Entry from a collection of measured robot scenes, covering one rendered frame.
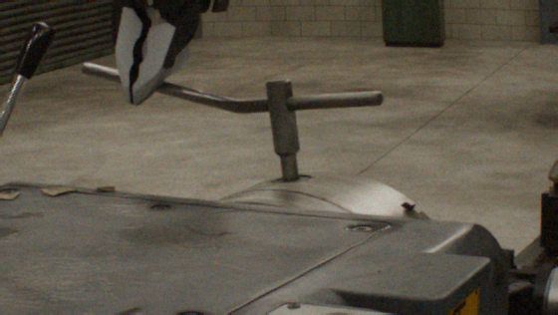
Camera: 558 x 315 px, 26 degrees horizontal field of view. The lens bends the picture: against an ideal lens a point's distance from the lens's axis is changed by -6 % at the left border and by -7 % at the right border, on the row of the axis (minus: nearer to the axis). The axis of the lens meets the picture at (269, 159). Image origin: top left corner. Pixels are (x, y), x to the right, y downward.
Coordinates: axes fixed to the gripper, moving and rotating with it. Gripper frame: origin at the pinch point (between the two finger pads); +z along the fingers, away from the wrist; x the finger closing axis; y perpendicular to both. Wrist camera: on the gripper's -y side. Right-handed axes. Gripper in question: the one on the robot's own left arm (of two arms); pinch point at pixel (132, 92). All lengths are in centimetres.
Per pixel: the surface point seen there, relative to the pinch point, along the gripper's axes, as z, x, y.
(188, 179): 232, 265, 501
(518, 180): 171, 92, 560
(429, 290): -9, -42, -32
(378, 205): -0.4, -26.3, -0.7
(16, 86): -8.8, -9.4, -30.1
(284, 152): -1.4, -17.0, -1.1
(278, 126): -3.3, -15.8, -1.1
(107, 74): 0.1, 4.5, 1.8
